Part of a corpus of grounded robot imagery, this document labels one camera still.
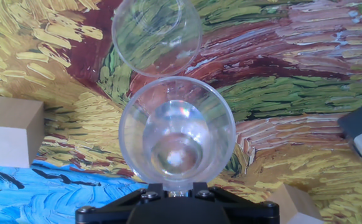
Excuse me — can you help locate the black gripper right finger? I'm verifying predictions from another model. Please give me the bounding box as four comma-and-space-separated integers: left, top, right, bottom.
193, 182, 281, 224

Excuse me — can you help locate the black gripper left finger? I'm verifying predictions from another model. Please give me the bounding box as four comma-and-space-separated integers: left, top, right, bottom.
75, 183, 164, 224

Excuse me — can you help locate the clear plastic cup with water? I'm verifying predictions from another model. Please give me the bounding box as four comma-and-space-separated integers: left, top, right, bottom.
118, 76, 237, 192

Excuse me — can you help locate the empty clear plastic cup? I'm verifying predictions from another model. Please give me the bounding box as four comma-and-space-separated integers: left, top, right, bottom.
111, 0, 203, 78

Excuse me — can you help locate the light wooden cube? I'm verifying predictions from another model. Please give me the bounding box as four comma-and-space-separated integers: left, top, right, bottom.
0, 95, 45, 169
266, 183, 325, 224

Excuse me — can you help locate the Van Gogh painting print cloth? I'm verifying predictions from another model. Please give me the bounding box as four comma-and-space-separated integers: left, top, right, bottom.
0, 0, 362, 224

